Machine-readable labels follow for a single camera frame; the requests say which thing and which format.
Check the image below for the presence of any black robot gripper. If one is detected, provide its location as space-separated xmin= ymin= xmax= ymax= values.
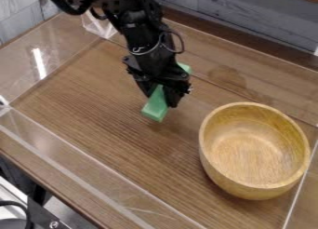
xmin=123 ymin=43 xmax=190 ymax=108

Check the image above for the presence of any green rectangular block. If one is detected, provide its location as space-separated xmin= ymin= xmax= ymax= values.
xmin=140 ymin=61 xmax=194 ymax=123

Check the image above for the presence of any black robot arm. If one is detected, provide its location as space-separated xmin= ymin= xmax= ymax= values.
xmin=51 ymin=0 xmax=190 ymax=108

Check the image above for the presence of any brown wooden bowl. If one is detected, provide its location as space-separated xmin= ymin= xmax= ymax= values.
xmin=199 ymin=102 xmax=310 ymax=200

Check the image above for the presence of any clear acrylic corner bracket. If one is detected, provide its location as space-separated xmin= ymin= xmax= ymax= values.
xmin=80 ymin=11 xmax=116 ymax=39

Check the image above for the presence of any clear acrylic tray wall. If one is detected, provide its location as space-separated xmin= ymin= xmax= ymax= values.
xmin=0 ymin=96 xmax=200 ymax=229

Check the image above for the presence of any black metal table bracket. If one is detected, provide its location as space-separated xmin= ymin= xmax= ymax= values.
xmin=27 ymin=197 xmax=72 ymax=229

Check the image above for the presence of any black cable under table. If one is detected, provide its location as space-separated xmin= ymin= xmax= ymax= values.
xmin=0 ymin=200 xmax=33 ymax=229

